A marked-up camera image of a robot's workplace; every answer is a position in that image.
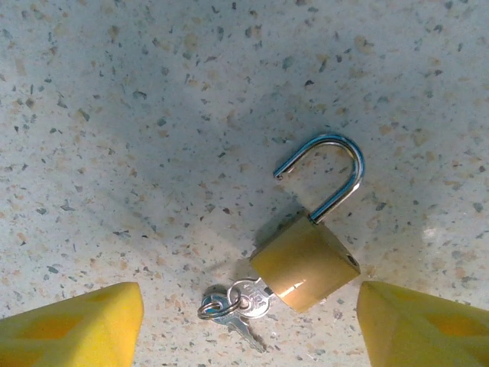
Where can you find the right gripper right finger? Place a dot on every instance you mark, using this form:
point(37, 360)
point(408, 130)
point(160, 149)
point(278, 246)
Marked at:
point(420, 329)

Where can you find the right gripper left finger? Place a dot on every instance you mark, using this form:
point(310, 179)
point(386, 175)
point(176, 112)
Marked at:
point(76, 329)

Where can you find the brass padlock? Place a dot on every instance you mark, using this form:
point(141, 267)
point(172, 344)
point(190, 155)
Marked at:
point(305, 267)

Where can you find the small silver key bunch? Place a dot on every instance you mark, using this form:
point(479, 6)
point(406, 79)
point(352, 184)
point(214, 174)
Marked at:
point(244, 302)

